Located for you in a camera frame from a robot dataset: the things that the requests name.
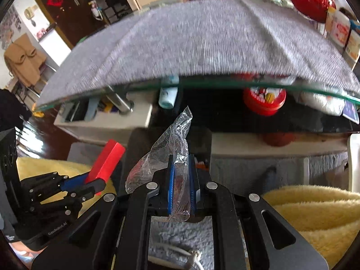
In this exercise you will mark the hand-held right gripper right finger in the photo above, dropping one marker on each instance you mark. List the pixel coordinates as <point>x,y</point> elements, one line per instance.
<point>192,191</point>

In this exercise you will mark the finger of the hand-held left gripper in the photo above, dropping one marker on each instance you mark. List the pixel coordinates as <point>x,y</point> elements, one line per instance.
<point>74,182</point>
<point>92,188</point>

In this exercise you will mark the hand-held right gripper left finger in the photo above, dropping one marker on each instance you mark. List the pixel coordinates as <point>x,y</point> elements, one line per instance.
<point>170,199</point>

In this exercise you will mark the red cardboard box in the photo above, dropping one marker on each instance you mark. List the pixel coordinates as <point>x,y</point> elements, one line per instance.
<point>108,160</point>

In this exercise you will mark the clear plastic wrap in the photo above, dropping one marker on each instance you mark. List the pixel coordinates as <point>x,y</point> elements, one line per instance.
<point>171,137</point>

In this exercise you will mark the dark cloth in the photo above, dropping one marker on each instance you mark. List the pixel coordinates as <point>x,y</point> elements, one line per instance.
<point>12,109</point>

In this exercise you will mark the glass coffee table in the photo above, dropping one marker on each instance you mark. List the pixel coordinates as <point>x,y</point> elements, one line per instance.
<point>112,126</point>

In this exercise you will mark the dark printed magazine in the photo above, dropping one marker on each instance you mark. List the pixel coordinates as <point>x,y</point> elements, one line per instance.
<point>74,112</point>

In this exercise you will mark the grey-blue plastic strip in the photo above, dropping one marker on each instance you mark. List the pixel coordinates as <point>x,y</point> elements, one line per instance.
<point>91,108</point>

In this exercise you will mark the blue-grey slipper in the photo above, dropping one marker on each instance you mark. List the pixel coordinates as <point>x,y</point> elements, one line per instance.
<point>271,175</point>

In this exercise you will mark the purple yellow booklet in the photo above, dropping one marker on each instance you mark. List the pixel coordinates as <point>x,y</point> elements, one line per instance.
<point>110,107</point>

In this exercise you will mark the chrome table leg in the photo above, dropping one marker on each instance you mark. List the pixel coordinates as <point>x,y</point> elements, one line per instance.
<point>121,101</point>

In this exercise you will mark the pale blue spray bottle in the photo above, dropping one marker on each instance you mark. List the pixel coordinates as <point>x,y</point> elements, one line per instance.
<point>168,95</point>

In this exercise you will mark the red cartoon tin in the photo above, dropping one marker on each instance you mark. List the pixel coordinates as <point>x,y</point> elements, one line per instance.
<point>264,101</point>

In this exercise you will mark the tan hanging coat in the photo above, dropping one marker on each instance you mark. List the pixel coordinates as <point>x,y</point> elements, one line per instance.
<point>24,59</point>

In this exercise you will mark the person's right leg yellow fleece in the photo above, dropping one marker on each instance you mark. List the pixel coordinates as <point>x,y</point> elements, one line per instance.
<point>317,213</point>

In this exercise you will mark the grey table cloth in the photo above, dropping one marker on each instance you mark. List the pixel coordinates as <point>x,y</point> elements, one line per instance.
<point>197,39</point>

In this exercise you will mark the clear plastic bag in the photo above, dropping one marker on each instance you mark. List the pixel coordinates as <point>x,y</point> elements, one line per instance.
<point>323,104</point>

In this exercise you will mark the dark brown door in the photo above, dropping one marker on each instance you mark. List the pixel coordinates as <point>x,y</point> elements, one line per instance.
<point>76,19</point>

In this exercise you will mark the white plastic furniture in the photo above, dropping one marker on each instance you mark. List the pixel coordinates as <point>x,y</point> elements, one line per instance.
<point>354,163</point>

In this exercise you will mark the white spray bottle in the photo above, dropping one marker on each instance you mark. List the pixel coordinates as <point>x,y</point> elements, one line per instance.
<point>96,9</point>

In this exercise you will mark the dark blue packet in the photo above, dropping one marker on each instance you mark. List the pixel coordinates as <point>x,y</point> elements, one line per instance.
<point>351,112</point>

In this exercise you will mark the cream jar orange label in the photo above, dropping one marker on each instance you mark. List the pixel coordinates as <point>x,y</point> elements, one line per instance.
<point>353,42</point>
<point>339,28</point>

